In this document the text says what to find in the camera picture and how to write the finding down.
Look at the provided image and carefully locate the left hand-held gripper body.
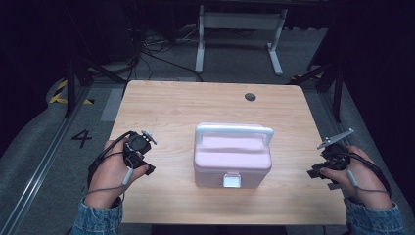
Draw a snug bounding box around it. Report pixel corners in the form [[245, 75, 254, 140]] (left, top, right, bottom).
[[122, 129, 158, 170]]

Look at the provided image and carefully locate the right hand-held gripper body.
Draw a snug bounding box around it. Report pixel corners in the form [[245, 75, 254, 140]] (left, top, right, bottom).
[[316, 127, 355, 172]]

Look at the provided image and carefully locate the pink storage box white handle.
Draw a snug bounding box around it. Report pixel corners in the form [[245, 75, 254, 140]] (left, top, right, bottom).
[[193, 121, 275, 190]]

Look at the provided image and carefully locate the person's right hand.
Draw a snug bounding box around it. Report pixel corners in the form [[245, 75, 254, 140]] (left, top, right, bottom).
[[319, 145, 394, 210]]

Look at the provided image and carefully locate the person's left hand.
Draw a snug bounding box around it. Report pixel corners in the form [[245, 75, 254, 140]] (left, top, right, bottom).
[[84, 136, 150, 210]]

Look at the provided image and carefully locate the black metal stand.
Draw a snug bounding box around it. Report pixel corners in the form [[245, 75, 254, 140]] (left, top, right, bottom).
[[63, 54, 127, 118], [286, 48, 347, 124]]

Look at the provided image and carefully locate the yellow black floor tape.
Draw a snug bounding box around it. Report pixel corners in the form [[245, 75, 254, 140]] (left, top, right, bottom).
[[48, 79, 96, 106]]

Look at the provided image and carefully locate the grey cable with plug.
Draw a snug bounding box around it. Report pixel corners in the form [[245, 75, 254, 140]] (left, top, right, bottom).
[[346, 168, 392, 198], [83, 158, 135, 208]]

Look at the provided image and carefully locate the black cable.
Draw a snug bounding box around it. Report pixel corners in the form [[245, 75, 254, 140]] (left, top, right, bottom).
[[339, 152, 393, 199], [86, 130, 137, 187]]

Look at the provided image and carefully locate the metal floor rail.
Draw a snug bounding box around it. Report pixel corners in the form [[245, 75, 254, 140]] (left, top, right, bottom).
[[0, 87, 93, 235]]

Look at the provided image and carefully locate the bundle of black floor cables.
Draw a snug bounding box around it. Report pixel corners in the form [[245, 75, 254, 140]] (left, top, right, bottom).
[[128, 26, 205, 83]]

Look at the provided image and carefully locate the white metal desk frame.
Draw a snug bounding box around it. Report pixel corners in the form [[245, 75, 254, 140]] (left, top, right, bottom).
[[194, 4, 290, 77]]

